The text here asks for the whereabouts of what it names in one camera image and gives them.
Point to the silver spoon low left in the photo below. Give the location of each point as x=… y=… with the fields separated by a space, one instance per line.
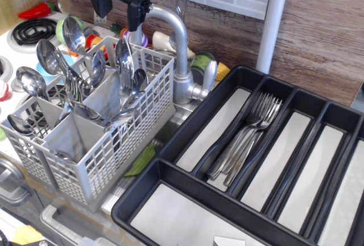
x=21 y=126

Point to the silver fork in tray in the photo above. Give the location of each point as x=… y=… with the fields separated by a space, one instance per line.
x=230 y=144
x=239 y=162
x=264 y=124

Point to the green toy can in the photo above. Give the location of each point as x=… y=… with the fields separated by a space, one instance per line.
x=201 y=60

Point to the grey plastic cutlery basket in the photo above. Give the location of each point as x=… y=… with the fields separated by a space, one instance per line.
x=76 y=156

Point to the red toy chili pepper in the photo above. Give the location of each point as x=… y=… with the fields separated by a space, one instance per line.
x=39 y=11

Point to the silver spoon front basket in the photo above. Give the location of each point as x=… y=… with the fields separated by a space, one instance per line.
x=119 y=119

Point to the hanging metal spatula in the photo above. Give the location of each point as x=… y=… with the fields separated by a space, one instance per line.
x=98 y=21

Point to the silver metal fork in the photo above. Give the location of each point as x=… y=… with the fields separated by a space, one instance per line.
x=77 y=88

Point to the purple striped toy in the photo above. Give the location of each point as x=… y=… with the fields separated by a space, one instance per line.
x=142 y=41

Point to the silver kitchen faucet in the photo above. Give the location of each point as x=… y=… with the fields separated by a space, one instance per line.
x=184 y=88

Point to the white toy bottle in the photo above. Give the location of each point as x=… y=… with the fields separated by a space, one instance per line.
x=160 y=43

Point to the yellow toy corn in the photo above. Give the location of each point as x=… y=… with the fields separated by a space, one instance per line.
x=222 y=71

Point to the blue plastic bowl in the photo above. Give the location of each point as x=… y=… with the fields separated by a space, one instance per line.
x=49 y=77

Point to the black cutlery tray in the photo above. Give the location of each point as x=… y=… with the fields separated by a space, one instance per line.
x=302 y=183

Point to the white metal shelf post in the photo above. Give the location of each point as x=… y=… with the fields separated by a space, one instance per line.
x=269 y=35

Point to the black stove burner coil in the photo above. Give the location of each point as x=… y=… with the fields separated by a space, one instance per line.
x=31 y=31

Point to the silver spoon right basket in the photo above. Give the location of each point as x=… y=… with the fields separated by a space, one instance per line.
x=123 y=58

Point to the silver spoon centre basket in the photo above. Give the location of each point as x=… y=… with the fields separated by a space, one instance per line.
x=98 y=70

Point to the small silver spoon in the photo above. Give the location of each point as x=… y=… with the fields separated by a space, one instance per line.
x=140 y=81

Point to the hanging metal strainer spoon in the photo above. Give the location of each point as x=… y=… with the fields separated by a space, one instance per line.
x=65 y=6

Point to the silver spoon far left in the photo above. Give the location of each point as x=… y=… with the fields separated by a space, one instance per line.
x=32 y=82

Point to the green toy leaf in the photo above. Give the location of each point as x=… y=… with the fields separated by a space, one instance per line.
x=142 y=161

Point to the silver spoon basket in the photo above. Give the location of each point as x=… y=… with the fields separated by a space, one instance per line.
x=98 y=70
x=123 y=58
x=119 y=119

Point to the silver spoon back left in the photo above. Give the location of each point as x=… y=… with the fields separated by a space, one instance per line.
x=51 y=58

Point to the green plastic cup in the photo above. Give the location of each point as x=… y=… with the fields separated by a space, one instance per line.
x=59 y=28

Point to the large silver spoon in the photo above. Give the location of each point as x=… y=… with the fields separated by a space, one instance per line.
x=74 y=36

